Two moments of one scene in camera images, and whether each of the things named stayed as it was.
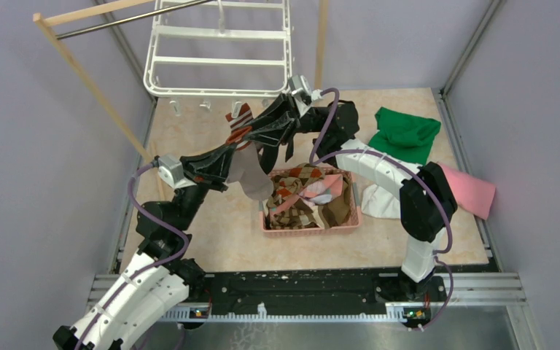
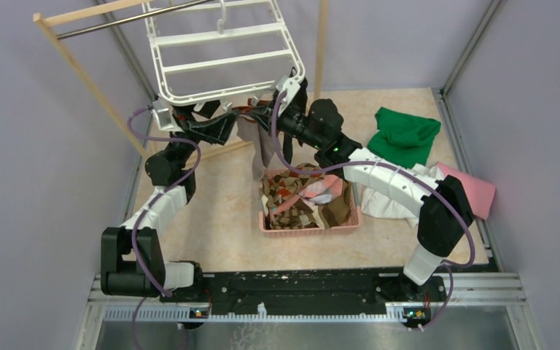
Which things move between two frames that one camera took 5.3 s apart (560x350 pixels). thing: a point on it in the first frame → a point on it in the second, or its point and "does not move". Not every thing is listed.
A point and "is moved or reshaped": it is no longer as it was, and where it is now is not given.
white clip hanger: x=219 y=48 does not move
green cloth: x=404 y=136 does not move
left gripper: x=216 y=162 → x=216 y=130
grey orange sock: x=246 y=170 is moved or reshaped
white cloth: x=377 y=202 does not move
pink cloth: x=473 y=195 does not move
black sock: x=268 y=157 is moved or reshaped
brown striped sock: x=335 y=213 does not move
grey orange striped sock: x=240 y=127 → x=270 y=146
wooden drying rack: x=40 y=18 does not move
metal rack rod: x=132 y=19 does not move
